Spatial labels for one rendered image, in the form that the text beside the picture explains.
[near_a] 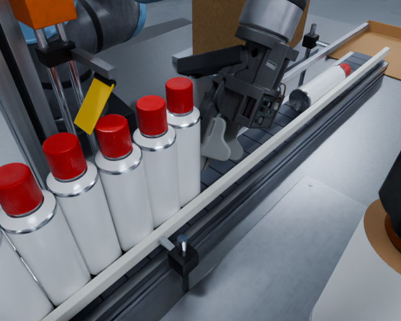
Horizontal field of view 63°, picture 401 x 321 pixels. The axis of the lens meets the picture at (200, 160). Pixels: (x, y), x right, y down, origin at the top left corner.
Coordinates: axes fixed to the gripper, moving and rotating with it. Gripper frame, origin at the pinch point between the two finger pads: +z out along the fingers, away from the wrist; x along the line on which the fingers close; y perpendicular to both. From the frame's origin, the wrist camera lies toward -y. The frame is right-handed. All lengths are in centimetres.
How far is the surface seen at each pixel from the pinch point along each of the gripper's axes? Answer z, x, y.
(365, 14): -115, 387, -105
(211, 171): 2.9, 5.8, -0.7
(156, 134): -5.4, -14.5, 2.4
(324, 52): -24.3, 36.8, -2.5
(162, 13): -35, 250, -281
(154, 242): 9.2, -10.7, 4.7
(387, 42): -39, 88, -2
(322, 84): -17.6, 32.0, 1.9
